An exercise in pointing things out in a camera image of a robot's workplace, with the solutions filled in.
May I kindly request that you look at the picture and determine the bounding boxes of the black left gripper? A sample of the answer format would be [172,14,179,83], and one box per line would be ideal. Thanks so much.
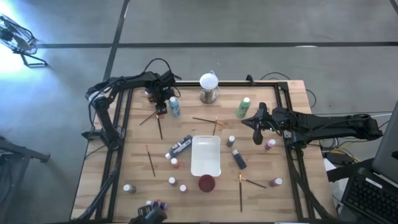
[149,88,174,115]

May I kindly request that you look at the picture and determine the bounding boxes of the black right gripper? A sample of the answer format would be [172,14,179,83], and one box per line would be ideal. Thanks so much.
[241,102,276,146]

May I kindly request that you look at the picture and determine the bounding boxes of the teal paint bottle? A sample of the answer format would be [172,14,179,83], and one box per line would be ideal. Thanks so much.
[169,96,182,118]

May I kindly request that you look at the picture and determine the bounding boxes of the green paint bottle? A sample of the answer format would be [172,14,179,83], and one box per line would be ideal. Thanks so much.
[236,96,252,119]

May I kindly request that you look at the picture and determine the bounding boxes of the pink plastic cup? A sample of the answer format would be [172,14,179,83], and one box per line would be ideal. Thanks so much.
[198,174,216,194]

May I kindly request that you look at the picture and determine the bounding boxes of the blue paint bottle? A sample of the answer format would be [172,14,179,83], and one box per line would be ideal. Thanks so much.
[231,149,248,170]

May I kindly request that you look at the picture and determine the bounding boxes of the purple paint bottle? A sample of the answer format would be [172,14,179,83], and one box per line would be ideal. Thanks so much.
[145,200,170,211]

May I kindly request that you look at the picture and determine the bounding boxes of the black power brick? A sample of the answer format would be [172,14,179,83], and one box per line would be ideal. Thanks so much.
[326,152,352,166]

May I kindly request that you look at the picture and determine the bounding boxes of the grey laptop black keyboard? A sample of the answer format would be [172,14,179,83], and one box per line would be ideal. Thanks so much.
[340,99,398,224]

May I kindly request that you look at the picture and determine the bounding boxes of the black metal stand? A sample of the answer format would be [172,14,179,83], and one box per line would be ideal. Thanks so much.
[0,136,50,164]

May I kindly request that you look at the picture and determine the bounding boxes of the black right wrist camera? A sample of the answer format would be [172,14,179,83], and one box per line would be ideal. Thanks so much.
[272,106,295,128]

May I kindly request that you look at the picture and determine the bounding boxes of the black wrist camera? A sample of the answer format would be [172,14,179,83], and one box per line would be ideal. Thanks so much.
[160,70,175,91]
[272,106,295,128]

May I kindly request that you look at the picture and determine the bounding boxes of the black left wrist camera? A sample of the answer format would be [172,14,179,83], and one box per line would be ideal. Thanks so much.
[160,70,175,91]

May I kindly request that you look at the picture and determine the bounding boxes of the black aluminium table frame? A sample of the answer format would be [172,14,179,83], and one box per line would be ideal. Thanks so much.
[74,80,336,224]

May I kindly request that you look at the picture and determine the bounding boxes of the black floor cable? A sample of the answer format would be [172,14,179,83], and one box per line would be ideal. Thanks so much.
[259,72,317,109]

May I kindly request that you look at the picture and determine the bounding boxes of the yellow cable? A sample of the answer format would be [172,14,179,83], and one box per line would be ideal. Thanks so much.
[329,148,361,163]

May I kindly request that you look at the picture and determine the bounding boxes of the black camera device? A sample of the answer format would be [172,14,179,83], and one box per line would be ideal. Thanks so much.
[128,205,168,224]

